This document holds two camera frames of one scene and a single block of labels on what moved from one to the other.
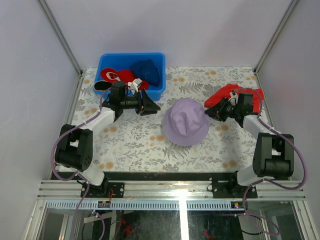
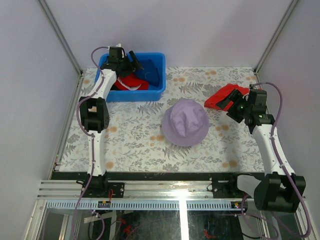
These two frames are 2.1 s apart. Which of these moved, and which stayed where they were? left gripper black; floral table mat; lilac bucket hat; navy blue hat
Moved: left gripper black
Stayed: lilac bucket hat; floral table mat; navy blue hat
